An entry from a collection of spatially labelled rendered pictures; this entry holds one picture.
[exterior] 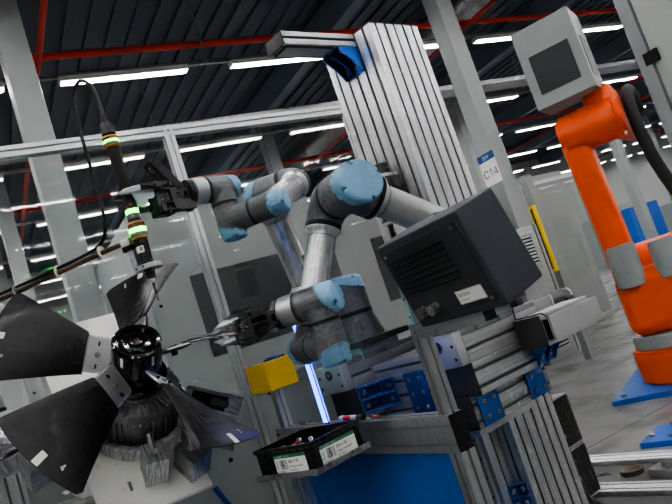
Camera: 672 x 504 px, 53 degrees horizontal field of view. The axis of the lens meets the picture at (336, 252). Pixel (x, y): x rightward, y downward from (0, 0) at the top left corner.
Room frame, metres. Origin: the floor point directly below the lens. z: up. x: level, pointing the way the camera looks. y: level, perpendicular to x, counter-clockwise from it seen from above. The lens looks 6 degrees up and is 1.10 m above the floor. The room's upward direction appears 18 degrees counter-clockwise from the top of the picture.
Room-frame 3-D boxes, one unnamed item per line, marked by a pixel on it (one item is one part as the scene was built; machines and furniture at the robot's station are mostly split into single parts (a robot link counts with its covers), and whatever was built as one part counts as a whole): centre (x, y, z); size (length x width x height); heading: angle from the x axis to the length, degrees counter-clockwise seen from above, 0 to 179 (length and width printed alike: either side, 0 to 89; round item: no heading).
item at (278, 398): (2.15, 0.32, 0.92); 0.03 x 0.03 x 0.12; 32
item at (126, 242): (1.71, 0.48, 1.44); 0.09 x 0.07 x 0.10; 67
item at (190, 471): (1.69, 0.50, 0.91); 0.12 x 0.08 x 0.12; 32
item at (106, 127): (1.71, 0.47, 1.60); 0.04 x 0.04 x 0.46
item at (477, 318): (1.36, -0.17, 1.04); 0.24 x 0.03 x 0.03; 32
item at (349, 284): (2.34, 0.01, 1.20); 0.13 x 0.12 x 0.14; 75
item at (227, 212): (1.89, 0.24, 1.48); 0.11 x 0.08 x 0.11; 75
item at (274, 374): (2.15, 0.32, 1.02); 0.16 x 0.10 x 0.11; 32
